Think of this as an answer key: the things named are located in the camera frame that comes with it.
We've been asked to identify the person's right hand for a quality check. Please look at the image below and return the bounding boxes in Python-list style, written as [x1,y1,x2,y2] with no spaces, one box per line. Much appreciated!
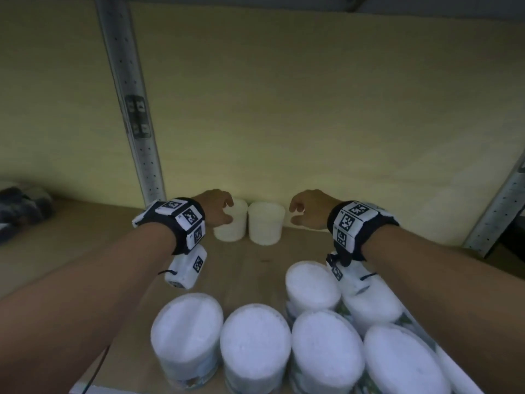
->
[289,189,343,231]

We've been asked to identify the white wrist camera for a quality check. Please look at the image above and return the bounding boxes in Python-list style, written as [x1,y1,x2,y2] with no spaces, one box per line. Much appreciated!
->
[326,252,380,294]
[164,246,209,290]

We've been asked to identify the person's right forearm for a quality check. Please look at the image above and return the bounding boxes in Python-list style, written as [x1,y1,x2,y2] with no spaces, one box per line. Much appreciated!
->
[360,224,525,394]

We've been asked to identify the grey metal shelf wooden boards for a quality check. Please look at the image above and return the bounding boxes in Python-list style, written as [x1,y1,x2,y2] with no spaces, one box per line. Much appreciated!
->
[0,0,525,394]

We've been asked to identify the person's left forearm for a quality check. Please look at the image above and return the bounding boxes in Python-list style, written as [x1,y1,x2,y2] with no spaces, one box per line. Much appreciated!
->
[0,221,177,394]

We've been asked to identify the pile of dark packets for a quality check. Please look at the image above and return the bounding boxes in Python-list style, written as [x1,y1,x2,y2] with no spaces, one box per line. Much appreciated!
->
[0,182,56,245]

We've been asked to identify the white tub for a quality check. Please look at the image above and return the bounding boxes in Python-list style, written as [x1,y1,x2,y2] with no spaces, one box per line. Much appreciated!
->
[213,199,249,242]
[248,202,287,246]

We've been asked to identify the black wristband with marker tags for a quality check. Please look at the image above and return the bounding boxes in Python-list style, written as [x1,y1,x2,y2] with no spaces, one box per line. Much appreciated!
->
[326,200,400,265]
[132,197,207,256]

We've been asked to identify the group of white cotton-swab tubs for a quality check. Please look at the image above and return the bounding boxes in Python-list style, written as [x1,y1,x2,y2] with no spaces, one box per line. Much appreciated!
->
[150,261,487,394]

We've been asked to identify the person's left hand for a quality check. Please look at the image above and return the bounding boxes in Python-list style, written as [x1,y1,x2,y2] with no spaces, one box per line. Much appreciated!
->
[190,189,235,228]

